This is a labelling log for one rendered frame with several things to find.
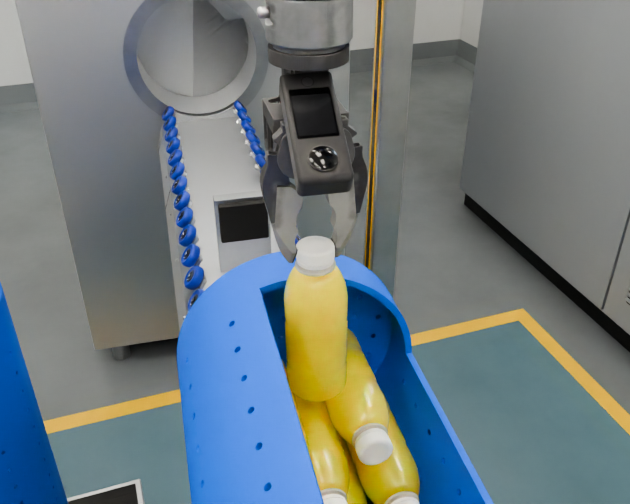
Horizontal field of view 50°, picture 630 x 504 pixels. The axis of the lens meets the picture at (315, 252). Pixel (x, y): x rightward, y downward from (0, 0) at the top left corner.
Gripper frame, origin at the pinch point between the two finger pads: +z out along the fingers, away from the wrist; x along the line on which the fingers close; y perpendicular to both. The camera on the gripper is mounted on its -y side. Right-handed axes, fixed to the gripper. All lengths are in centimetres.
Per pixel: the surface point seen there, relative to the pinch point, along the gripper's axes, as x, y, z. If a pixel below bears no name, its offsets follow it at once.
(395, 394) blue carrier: -11.4, 3.8, 25.5
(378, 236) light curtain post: -30, 66, 41
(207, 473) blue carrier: 13.2, -13.7, 13.1
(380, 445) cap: -4.9, -9.0, 19.4
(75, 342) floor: 56, 157, 127
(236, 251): 3, 53, 32
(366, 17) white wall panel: -147, 451, 86
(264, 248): -3, 53, 32
